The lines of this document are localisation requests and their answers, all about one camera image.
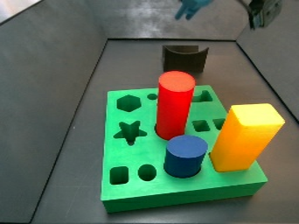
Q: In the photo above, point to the light blue three prong object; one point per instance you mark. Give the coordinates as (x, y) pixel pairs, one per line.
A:
(190, 7)

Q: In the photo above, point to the black curved fixture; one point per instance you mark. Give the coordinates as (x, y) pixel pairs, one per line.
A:
(185, 58)

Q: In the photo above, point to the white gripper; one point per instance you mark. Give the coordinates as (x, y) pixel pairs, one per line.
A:
(263, 12)

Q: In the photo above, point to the yellow rectangular block peg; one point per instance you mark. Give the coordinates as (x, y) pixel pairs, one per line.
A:
(247, 131)

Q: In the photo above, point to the dark blue cylinder peg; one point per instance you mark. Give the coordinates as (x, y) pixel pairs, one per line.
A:
(185, 154)

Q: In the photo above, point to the green shape sorter block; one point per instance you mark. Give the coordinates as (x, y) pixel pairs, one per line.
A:
(135, 182)

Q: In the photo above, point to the red cylinder peg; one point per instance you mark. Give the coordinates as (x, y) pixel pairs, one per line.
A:
(175, 92)

